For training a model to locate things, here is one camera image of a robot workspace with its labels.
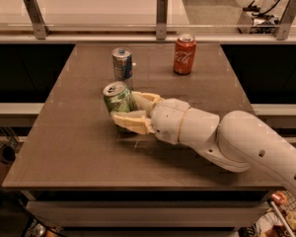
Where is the right metal rail bracket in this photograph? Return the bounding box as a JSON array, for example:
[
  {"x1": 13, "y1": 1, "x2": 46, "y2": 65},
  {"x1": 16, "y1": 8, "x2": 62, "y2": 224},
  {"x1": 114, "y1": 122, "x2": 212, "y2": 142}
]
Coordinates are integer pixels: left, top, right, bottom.
[{"x1": 274, "y1": 0, "x2": 296, "y2": 40}]

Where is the metal rail bracket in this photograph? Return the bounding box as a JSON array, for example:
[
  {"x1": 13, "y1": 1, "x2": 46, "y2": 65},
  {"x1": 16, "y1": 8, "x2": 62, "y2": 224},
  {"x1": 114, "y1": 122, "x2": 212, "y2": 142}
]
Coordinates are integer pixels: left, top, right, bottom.
[
  {"x1": 23, "y1": 0, "x2": 49, "y2": 40},
  {"x1": 274, "y1": 0, "x2": 296, "y2": 40},
  {"x1": 156, "y1": 0, "x2": 168, "y2": 40}
]

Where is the silver blue energy drink can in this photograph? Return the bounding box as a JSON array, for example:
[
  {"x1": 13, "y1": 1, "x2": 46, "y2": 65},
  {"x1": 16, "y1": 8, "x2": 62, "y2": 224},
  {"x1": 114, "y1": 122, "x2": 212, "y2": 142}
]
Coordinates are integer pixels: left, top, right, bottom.
[{"x1": 111, "y1": 47, "x2": 133, "y2": 89}]

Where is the wire basket with items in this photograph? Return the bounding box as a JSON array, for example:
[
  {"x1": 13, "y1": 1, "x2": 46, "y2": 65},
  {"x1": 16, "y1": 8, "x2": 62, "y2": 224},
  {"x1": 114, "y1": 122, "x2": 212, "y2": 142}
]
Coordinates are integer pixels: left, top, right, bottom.
[{"x1": 248, "y1": 191, "x2": 296, "y2": 237}]

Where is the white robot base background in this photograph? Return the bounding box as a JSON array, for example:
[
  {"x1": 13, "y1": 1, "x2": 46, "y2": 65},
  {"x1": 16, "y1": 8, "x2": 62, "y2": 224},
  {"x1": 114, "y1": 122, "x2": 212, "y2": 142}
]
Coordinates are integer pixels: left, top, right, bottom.
[{"x1": 237, "y1": 0, "x2": 282, "y2": 35}]

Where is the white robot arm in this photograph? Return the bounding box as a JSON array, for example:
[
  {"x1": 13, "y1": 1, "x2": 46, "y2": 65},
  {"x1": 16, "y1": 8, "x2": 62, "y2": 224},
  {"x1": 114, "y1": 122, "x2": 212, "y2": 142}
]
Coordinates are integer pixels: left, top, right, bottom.
[{"x1": 111, "y1": 92, "x2": 296, "y2": 197}]

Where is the middle metal rail bracket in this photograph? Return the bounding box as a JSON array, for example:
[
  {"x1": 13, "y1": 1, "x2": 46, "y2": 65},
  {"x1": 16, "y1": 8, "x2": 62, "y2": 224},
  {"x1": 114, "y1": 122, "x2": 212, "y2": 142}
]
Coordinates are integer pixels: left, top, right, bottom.
[{"x1": 156, "y1": 0, "x2": 168, "y2": 40}]

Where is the green soda can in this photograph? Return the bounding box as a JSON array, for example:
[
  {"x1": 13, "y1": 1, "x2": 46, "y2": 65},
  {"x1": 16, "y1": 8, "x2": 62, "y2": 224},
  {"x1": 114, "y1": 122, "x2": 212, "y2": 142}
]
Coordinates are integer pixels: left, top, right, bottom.
[{"x1": 103, "y1": 81, "x2": 137, "y2": 113}]

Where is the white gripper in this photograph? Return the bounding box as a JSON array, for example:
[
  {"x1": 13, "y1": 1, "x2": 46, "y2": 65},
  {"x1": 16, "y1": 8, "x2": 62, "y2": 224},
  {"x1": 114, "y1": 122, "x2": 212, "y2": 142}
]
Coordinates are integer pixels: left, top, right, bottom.
[{"x1": 111, "y1": 91, "x2": 190, "y2": 144}]

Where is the left metal rail bracket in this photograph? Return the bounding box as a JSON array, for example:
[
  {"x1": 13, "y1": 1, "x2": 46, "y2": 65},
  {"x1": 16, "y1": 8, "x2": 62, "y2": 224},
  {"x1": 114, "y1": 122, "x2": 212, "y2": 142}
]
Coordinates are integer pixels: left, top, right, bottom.
[{"x1": 23, "y1": 0, "x2": 49, "y2": 40}]

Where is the red cola can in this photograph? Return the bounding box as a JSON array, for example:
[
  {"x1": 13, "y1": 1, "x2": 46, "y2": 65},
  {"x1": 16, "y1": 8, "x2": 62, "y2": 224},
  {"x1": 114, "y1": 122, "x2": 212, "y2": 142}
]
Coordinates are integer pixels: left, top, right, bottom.
[{"x1": 174, "y1": 34, "x2": 196, "y2": 75}]

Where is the dark round object lower left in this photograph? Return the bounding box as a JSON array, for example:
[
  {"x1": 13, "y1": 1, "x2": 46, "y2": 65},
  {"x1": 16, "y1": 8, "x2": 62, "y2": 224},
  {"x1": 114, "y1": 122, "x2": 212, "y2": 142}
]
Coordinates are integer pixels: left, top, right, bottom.
[{"x1": 0, "y1": 145, "x2": 16, "y2": 165}]

